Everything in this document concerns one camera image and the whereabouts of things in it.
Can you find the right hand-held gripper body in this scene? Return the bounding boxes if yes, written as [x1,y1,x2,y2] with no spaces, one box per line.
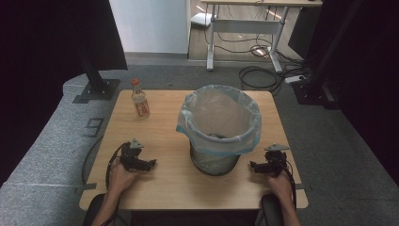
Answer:
[263,143,292,177]

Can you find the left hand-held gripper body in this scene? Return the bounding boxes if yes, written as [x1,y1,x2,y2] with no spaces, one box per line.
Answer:
[120,137,149,172]

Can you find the person's left hand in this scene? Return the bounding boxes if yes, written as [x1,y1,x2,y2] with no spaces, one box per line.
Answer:
[107,157,141,198]

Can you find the black mesh waste bin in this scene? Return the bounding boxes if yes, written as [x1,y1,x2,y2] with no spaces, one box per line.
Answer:
[189,141,242,177]

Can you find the clear bottle with red cap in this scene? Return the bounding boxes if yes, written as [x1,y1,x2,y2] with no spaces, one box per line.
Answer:
[130,78,152,120]

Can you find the grey tape strip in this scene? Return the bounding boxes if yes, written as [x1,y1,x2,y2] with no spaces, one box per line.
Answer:
[74,182,98,191]

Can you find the translucent blue bin bag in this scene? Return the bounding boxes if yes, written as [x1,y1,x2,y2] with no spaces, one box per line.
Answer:
[175,84,263,157]

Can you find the person's dark clothed lap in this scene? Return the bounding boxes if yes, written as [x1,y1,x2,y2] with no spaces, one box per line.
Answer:
[82,192,285,226]

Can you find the white power strip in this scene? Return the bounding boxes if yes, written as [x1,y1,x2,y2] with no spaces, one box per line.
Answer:
[284,74,307,85]

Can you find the black metal stand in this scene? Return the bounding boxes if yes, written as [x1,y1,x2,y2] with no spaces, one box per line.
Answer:
[291,0,366,106]

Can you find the dark curtain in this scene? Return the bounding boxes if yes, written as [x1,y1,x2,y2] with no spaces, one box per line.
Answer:
[287,0,399,186]
[0,0,129,186]

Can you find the white partition panel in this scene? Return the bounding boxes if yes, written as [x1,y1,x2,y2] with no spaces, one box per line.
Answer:
[108,0,192,55]

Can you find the white router box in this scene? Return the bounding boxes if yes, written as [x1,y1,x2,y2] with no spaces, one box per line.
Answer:
[190,12,214,28]

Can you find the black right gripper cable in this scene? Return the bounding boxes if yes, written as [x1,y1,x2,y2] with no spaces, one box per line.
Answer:
[280,159,298,210]

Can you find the black stand with base plate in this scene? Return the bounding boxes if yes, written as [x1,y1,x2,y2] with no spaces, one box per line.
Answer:
[72,43,121,105]

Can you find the black floor cables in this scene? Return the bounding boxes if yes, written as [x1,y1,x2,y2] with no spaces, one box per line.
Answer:
[203,4,314,95]

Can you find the white frame desk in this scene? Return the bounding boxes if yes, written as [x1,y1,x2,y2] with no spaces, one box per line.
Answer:
[200,0,324,73]

